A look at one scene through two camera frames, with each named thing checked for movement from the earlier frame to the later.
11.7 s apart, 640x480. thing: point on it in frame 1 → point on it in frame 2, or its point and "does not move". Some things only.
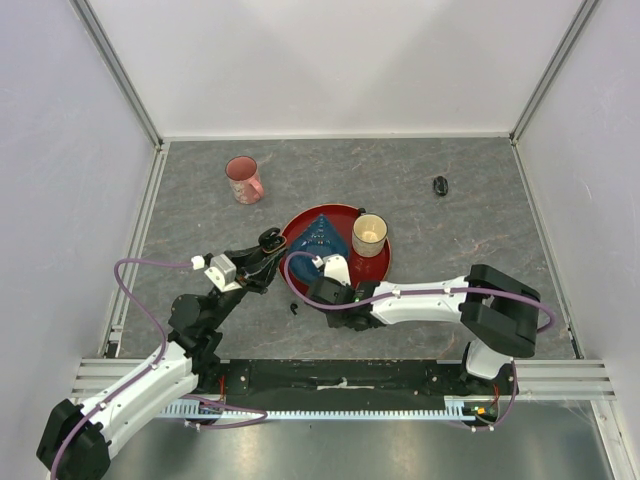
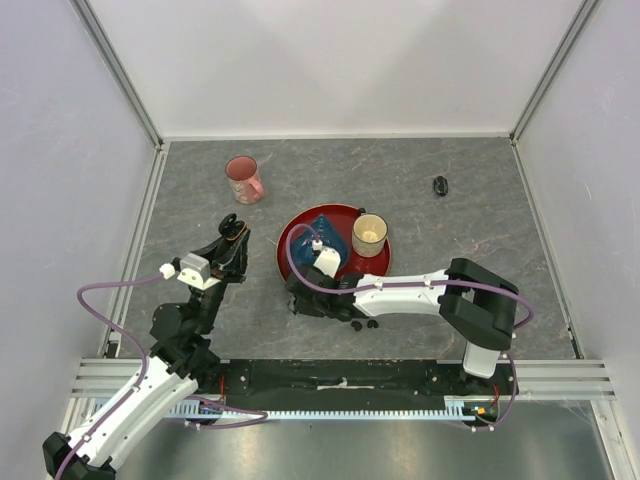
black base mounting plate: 351,384 does not move
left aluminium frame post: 98,35 does not move
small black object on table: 440,185 does not move
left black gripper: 255,269 → 221,250
